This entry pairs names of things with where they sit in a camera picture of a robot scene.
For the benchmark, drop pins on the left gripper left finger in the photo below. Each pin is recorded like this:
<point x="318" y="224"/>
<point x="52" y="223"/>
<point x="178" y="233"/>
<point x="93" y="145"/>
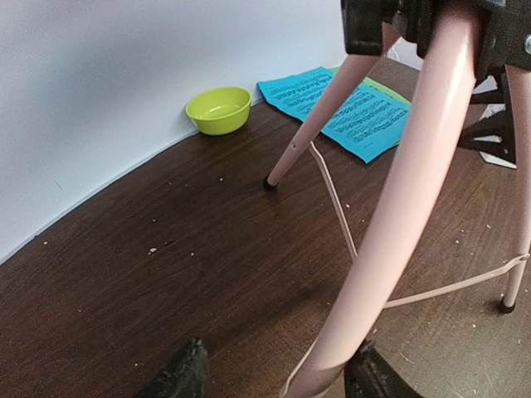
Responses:
<point x="185" y="375"/>

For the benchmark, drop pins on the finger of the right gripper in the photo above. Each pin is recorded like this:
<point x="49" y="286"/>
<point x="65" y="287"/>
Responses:
<point x="493" y="135"/>

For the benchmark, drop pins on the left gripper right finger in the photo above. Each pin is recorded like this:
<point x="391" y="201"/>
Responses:
<point x="368" y="375"/>

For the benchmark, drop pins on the pink music stand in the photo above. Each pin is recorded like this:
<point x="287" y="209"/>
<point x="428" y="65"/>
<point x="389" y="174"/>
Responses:
<point x="460" y="43"/>

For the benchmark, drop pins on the blue sheet music paper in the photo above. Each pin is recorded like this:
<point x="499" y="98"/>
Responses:
<point x="297" y="95"/>

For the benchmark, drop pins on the green sheet music paper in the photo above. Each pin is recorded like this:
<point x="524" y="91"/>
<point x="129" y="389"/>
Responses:
<point x="371" y="121"/>

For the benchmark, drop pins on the yellow-green plastic bowl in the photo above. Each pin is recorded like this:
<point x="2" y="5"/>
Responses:
<point x="220" y="111"/>

